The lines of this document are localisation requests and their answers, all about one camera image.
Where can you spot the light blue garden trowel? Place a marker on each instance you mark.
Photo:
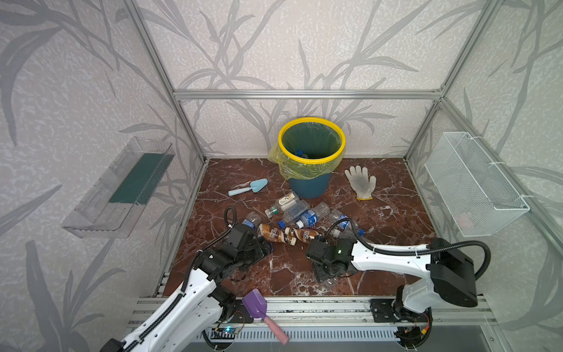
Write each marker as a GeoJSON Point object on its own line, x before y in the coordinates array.
{"type": "Point", "coordinates": [255, 187]}

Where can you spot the square clear bottle blue cap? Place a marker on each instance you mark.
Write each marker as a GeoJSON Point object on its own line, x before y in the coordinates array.
{"type": "Point", "coordinates": [293, 214]}

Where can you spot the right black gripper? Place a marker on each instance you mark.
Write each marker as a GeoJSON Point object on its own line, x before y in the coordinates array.
{"type": "Point", "coordinates": [317, 258]}

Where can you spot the clear acrylic wall shelf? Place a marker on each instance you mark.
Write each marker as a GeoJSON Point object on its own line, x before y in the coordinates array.
{"type": "Point", "coordinates": [116, 202]}

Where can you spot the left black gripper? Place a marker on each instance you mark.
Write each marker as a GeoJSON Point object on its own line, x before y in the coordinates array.
{"type": "Point", "coordinates": [259, 245]}

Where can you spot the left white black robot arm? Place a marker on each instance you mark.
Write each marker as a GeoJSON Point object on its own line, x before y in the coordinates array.
{"type": "Point", "coordinates": [200, 301]}

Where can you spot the brown coffee bottle right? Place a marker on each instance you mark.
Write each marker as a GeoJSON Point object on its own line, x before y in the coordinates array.
{"type": "Point", "coordinates": [302, 235]}

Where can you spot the yellow plastic bin liner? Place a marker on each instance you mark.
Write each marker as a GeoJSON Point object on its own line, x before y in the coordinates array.
{"type": "Point", "coordinates": [303, 169]}

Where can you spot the clear bottle blue white label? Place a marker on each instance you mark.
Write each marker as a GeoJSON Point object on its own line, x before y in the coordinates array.
{"type": "Point", "coordinates": [311, 217]}

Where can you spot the green circuit board with wires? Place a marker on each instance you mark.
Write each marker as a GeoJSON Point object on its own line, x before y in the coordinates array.
{"type": "Point", "coordinates": [227, 332]}

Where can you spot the teal bin with yellow rim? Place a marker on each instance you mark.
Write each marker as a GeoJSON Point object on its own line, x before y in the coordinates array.
{"type": "Point", "coordinates": [310, 145]}

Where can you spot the clear unlabelled bottle white cap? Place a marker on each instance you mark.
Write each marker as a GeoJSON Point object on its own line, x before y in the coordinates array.
{"type": "Point", "coordinates": [334, 284]}

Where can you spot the white wire mesh basket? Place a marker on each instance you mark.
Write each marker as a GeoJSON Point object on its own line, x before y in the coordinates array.
{"type": "Point", "coordinates": [479, 196]}

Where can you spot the purple scoop with pink handle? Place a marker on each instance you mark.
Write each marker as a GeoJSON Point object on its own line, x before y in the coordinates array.
{"type": "Point", "coordinates": [256, 306]}

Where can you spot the clear bottle green cap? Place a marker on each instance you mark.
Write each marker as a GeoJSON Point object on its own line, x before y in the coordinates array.
{"type": "Point", "coordinates": [282, 204]}

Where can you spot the white knitted work glove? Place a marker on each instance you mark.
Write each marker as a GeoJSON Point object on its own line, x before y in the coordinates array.
{"type": "Point", "coordinates": [361, 182]}

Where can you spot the clear bottle blue cap right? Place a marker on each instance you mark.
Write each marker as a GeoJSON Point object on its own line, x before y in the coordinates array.
{"type": "Point", "coordinates": [344, 229]}

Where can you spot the clear bottle blue label upper-left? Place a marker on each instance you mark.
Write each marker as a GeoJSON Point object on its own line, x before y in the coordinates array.
{"type": "Point", "coordinates": [252, 220]}

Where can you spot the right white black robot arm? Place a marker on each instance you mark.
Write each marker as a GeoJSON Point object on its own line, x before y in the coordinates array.
{"type": "Point", "coordinates": [445, 272]}

